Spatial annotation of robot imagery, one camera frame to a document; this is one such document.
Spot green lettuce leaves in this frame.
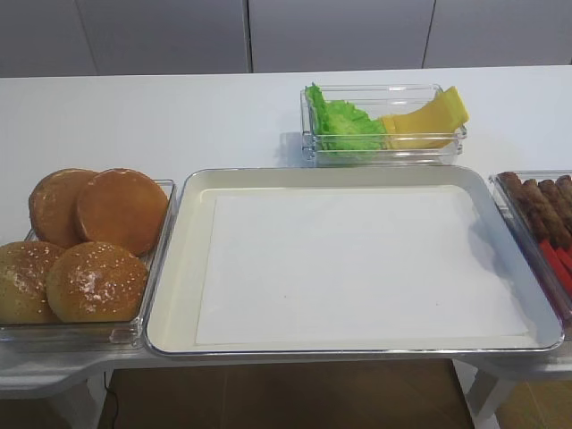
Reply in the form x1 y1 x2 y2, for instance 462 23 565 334
305 84 386 152

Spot clear lettuce cheese container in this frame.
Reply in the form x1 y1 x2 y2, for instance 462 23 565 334
300 83 467 167

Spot white paper sheet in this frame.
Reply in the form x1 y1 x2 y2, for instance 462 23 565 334
197 190 527 344

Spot large white metal tray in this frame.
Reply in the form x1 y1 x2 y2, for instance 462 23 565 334
147 166 564 361

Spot right bottom bun half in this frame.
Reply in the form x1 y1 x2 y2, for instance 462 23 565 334
75 169 168 256

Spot bun half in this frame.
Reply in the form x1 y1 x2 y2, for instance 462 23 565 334
75 169 168 256
29 168 97 248

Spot yellow cheese slices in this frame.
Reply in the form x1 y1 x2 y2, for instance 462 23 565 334
379 87 469 150

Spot right sesame top bun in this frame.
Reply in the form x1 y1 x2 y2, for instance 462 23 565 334
46 241 148 323

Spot sesame bun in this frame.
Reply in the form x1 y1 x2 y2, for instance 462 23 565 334
1 241 64 324
46 241 148 323

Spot clear plastic bun container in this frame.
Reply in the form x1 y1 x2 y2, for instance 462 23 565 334
1 180 178 352

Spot brown meat patty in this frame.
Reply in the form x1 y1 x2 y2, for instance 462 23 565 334
499 172 550 243
523 179 571 250
538 180 571 250
556 174 572 206

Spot left bottom bun half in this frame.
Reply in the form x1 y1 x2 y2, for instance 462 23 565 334
29 168 97 248

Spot clear patty tomato container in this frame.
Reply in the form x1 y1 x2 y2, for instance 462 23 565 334
490 171 571 339

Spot left sesame top bun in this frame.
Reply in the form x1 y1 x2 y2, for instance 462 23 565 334
1 241 64 324

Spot red tomato slice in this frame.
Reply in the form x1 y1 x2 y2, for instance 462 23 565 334
555 248 572 276
539 240 571 294

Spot black cable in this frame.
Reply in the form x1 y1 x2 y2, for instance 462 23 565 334
100 373 119 429

